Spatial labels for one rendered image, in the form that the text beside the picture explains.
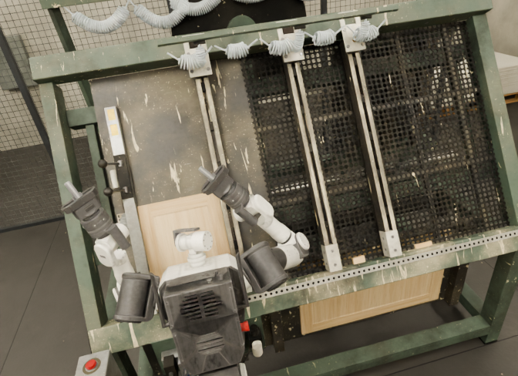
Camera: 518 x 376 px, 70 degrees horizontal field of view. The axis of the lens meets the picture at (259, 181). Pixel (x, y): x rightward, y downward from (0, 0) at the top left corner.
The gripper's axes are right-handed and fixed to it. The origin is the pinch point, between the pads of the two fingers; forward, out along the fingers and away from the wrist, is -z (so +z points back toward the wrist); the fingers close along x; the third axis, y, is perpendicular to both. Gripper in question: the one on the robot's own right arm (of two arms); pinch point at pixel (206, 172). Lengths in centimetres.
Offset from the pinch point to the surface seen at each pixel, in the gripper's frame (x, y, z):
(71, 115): 20, 70, -42
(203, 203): 13.2, 34.3, 22.4
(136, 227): 40, 38, 6
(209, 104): -23.8, 43.2, -2.9
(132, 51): -20, 57, -40
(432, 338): -7, 1, 178
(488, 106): -117, 7, 99
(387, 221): -36, 4, 91
